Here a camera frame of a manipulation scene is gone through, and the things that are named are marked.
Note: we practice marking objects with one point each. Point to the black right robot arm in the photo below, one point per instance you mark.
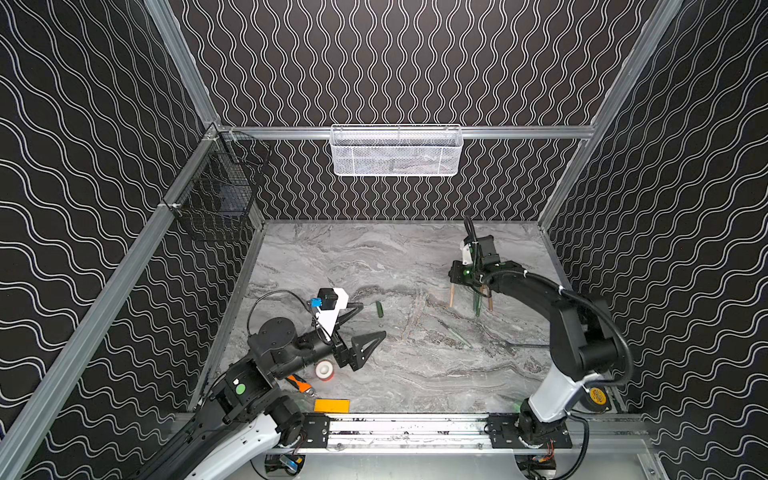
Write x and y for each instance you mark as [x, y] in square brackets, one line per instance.
[586, 347]

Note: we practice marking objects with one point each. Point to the orange utility knife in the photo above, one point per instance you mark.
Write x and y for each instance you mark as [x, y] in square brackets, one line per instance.
[301, 385]

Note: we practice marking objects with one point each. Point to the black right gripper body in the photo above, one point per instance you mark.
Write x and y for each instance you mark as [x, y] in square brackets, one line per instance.
[469, 274]

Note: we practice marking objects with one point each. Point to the red white tape roll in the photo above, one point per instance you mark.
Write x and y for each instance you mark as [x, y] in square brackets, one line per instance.
[324, 370]

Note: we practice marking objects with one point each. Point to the black wire mesh basket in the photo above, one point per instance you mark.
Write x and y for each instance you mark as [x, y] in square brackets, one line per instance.
[219, 203]

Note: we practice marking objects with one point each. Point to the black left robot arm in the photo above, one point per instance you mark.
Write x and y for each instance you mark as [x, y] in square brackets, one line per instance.
[249, 390]

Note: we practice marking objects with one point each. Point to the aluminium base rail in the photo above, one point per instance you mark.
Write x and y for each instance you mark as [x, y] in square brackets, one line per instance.
[383, 433]

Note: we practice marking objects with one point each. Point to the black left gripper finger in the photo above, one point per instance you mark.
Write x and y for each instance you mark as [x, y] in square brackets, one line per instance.
[363, 346]
[352, 310]

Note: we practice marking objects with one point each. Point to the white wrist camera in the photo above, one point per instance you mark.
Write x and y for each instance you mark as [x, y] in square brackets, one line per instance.
[479, 252]
[326, 307]

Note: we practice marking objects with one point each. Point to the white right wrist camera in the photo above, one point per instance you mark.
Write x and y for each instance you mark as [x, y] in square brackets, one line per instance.
[479, 252]

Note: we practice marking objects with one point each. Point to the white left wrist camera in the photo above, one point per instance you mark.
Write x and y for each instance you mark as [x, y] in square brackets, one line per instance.
[326, 307]

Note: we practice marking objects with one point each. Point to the light green pen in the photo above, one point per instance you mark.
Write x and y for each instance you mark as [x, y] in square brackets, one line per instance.
[459, 337]

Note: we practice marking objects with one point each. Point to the yellow black tape measure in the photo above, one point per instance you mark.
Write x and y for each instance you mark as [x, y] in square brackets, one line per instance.
[597, 400]

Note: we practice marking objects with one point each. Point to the dark green pen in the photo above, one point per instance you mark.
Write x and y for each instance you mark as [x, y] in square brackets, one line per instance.
[477, 301]

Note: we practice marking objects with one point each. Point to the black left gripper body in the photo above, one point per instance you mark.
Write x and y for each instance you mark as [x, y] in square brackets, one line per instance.
[345, 351]

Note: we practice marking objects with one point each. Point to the yellow card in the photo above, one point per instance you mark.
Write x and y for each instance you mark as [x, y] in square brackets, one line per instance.
[335, 406]

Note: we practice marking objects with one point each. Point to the white wire mesh basket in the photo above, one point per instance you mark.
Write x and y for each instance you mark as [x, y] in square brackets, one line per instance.
[390, 150]

